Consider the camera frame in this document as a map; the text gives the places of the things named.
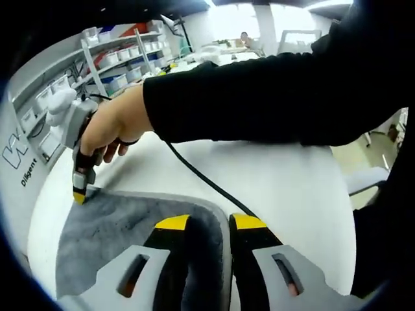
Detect grey towel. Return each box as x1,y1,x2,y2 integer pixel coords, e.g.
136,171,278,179
54,186,233,311

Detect grey metal shelving unit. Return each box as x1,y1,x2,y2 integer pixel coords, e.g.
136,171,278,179
12,21,172,163

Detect person's black-clothed torso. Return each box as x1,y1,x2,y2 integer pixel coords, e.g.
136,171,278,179
351,148,415,299

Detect white office chair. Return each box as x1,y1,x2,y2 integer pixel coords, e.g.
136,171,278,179
346,165,390,198

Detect black floor stand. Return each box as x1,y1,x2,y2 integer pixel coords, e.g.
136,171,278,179
173,16,195,54

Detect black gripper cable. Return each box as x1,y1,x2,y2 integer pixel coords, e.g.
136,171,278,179
80,93,257,217

